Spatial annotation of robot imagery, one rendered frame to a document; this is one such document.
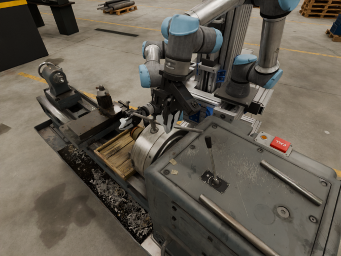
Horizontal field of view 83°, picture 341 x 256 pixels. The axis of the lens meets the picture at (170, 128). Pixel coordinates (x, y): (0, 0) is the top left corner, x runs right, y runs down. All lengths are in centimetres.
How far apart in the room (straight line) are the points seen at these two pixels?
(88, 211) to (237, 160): 167
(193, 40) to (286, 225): 58
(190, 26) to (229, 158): 47
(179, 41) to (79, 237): 184
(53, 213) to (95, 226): 45
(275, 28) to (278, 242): 77
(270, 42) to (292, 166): 53
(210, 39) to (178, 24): 12
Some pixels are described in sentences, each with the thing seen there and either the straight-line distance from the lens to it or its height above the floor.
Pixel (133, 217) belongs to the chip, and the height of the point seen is 58.
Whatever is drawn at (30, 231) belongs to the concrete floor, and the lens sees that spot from 229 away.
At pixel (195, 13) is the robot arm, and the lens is 76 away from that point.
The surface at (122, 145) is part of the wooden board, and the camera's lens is 131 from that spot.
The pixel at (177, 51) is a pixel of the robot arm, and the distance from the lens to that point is 55.
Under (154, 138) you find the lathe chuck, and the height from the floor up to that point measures 123.
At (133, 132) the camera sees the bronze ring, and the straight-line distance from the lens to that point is 105.
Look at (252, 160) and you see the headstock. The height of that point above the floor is 125.
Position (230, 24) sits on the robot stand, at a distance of 136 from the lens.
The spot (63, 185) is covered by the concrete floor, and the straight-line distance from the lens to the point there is 240.
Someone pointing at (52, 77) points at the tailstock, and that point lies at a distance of 180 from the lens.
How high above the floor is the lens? 182
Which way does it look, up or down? 43 degrees down
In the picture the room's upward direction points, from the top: straight up
